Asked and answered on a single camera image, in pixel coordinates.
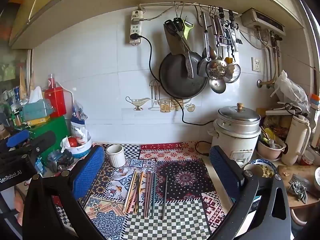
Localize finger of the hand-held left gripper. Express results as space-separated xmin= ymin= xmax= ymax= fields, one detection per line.
xmin=15 ymin=131 xmax=57 ymax=160
xmin=0 ymin=129 xmax=30 ymax=153

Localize grey rag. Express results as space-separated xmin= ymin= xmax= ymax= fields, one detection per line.
xmin=287 ymin=175 xmax=312 ymax=204

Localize blue-rimmed plate with food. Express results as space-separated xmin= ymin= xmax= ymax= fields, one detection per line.
xmin=244 ymin=159 xmax=277 ymax=179

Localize green box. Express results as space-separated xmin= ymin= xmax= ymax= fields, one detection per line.
xmin=15 ymin=116 xmax=70 ymax=160

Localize metal steamer pot with lid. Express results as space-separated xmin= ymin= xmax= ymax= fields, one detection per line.
xmin=217 ymin=102 xmax=262 ymax=134

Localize clear bag of packets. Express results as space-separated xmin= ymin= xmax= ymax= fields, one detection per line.
xmin=70 ymin=102 xmax=91 ymax=143

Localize white ribbed cup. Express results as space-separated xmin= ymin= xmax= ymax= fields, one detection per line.
xmin=106 ymin=144 xmax=125 ymax=168

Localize wooden cutting board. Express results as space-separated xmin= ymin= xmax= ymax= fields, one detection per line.
xmin=277 ymin=165 xmax=320 ymax=207

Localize white water heater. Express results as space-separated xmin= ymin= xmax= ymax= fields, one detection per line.
xmin=241 ymin=8 xmax=287 ymax=37

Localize green peeler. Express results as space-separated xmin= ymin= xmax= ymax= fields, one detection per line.
xmin=182 ymin=19 xmax=194 ymax=39

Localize black frying pan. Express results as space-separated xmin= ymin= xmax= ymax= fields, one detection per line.
xmin=159 ymin=51 xmax=209 ymax=99

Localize metal ladle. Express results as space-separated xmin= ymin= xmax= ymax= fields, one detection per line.
xmin=209 ymin=79 xmax=227 ymax=94

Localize metal slotted spoon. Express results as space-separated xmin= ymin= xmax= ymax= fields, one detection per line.
xmin=206 ymin=15 xmax=228 ymax=80

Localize black power cord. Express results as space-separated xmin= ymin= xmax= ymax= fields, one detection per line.
xmin=135 ymin=34 xmax=215 ymax=155

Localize white and blue basket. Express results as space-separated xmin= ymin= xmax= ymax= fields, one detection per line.
xmin=65 ymin=137 xmax=93 ymax=158

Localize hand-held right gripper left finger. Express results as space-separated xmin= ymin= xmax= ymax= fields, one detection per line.
xmin=22 ymin=145 xmax=105 ymax=240

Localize black-handled scissors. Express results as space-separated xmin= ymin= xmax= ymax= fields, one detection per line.
xmin=170 ymin=17 xmax=192 ymax=53

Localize white plastic bag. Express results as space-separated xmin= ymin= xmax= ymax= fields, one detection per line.
xmin=270 ymin=70 xmax=310 ymax=110

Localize pink bowl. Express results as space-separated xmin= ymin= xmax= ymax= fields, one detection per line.
xmin=257 ymin=140 xmax=287 ymax=160

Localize metal mesh strainer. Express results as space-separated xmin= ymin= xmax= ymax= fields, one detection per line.
xmin=224 ymin=64 xmax=241 ymax=83

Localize patchwork printed cloth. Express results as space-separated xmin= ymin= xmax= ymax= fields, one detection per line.
xmin=80 ymin=142 xmax=240 ymax=240

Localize metal spatula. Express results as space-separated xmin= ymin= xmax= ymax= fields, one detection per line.
xmin=197 ymin=11 xmax=210 ymax=78

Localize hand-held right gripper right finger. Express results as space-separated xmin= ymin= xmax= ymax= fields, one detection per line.
xmin=207 ymin=145 xmax=293 ymax=240

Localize teal tissue box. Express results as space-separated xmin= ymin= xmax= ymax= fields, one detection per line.
xmin=22 ymin=86 xmax=54 ymax=122

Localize white power strip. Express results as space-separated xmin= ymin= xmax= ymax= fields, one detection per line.
xmin=129 ymin=10 xmax=144 ymax=47

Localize white chopstick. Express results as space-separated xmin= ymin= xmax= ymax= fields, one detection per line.
xmin=123 ymin=170 xmax=137 ymax=213

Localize metal wall rail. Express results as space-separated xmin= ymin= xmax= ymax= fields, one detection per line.
xmin=139 ymin=2 xmax=242 ymax=16

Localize red tin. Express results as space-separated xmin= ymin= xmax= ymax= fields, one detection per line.
xmin=44 ymin=86 xmax=67 ymax=118

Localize pink chopstick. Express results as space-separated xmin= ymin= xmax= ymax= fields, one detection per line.
xmin=127 ymin=171 xmax=139 ymax=213

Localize white rice cooker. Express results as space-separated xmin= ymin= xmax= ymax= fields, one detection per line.
xmin=208 ymin=124 xmax=260 ymax=168

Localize water pipes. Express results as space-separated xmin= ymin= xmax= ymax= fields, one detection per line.
xmin=257 ymin=27 xmax=283 ymax=89

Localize white thermos kettle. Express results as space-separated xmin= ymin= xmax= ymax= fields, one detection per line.
xmin=281 ymin=114 xmax=312 ymax=166

